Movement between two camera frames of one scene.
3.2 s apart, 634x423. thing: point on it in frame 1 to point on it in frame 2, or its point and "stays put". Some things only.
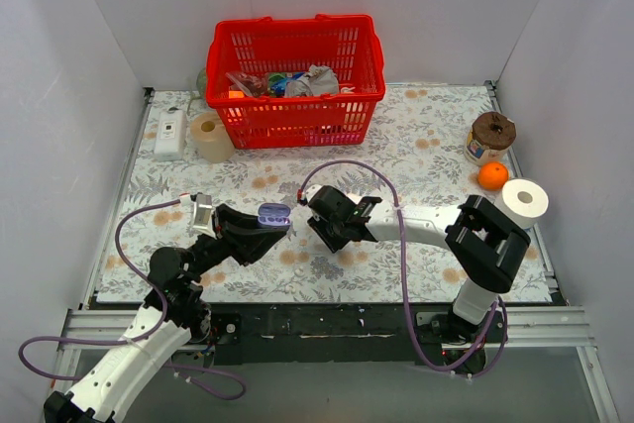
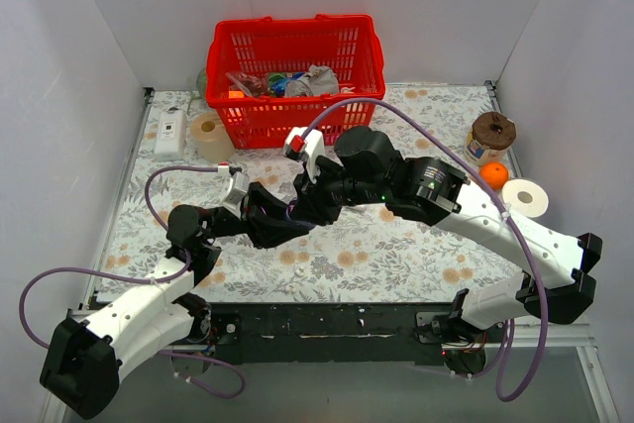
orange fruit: x=491 y=175 stays put
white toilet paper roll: x=522 y=201 stays put
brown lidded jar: x=489 y=139 stays put
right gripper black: x=324 y=227 to x=307 y=193
